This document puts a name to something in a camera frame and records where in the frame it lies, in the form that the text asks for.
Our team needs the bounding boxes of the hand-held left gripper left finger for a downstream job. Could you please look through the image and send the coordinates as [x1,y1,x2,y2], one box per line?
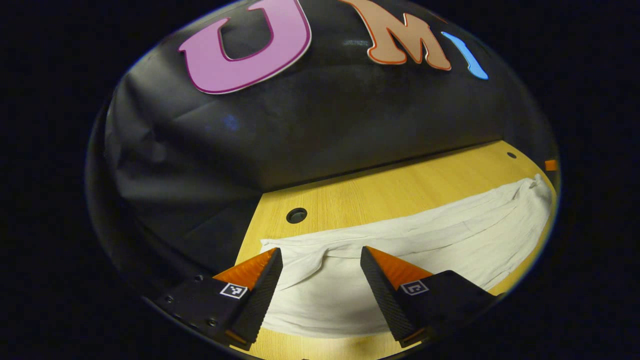
[155,247,284,351]

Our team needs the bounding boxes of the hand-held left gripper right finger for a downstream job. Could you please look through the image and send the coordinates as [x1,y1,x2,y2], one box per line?
[360,245,501,348]

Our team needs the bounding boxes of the white jeans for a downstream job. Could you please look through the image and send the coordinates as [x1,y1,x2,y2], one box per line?
[260,173,555,340]

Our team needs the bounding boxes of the black backdrop cloth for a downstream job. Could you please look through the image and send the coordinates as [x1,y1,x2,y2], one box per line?
[87,0,558,301]

